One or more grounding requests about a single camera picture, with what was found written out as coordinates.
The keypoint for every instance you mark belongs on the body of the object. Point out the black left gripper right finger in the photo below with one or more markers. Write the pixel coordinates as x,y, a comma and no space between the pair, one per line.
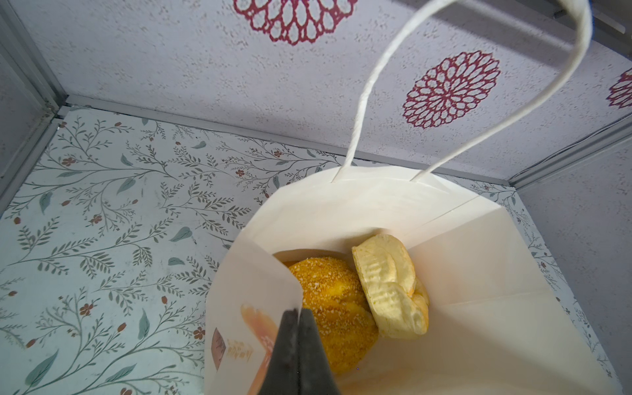
314,374

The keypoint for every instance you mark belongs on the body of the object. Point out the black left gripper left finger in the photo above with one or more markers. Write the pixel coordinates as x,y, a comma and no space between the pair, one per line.
282,377

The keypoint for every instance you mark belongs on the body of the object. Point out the round crusty yellow bread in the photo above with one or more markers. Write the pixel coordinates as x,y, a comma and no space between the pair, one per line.
332,291

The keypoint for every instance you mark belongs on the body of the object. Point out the knotted golden bun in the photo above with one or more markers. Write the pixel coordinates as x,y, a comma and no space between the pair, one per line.
398,301

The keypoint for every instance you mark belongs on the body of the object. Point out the printed white paper bag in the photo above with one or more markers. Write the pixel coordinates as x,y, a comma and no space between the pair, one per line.
496,326

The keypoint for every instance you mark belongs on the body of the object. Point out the grey wall shelf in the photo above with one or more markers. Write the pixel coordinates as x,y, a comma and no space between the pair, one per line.
611,21

